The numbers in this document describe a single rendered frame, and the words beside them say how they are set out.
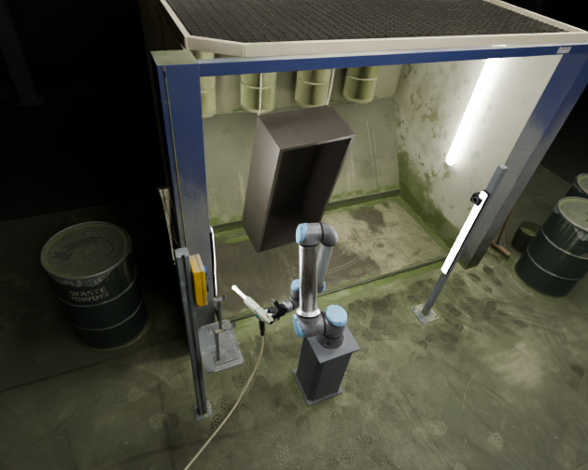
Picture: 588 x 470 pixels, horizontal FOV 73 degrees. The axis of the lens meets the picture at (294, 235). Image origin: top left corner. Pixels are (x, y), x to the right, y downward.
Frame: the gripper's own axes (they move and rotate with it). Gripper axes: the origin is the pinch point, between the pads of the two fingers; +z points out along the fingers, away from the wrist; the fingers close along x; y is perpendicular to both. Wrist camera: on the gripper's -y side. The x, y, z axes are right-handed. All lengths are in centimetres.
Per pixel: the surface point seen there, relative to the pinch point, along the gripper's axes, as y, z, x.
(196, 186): -96, 28, 15
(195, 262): -76, 50, -24
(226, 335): -4.2, 28.6, -5.7
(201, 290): -61, 50, -27
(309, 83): -122, -144, 126
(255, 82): -125, -92, 139
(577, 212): -20, -307, -76
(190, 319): -38, 53, -17
